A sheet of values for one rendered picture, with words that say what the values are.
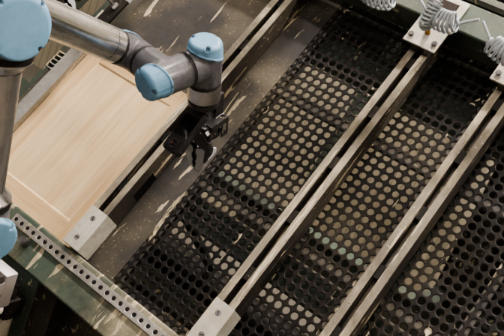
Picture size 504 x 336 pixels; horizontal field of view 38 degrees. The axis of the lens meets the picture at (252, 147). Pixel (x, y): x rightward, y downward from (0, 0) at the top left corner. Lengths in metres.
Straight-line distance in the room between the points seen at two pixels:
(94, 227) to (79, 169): 0.25
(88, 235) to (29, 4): 0.95
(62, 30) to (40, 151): 0.90
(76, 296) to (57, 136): 0.55
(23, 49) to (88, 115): 1.08
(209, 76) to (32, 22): 0.45
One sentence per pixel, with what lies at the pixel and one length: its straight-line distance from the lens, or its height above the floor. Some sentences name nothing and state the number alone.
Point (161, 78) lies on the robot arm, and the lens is 1.48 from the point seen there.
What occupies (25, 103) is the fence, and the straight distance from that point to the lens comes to 2.40.
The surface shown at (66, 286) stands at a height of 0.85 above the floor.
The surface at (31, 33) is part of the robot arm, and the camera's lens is 1.24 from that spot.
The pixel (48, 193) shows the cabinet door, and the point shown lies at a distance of 2.22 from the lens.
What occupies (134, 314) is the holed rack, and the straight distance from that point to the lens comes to 1.93.
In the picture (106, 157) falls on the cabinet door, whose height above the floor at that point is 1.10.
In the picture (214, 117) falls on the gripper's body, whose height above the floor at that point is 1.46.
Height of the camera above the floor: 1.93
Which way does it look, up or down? 18 degrees down
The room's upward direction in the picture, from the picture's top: 22 degrees clockwise
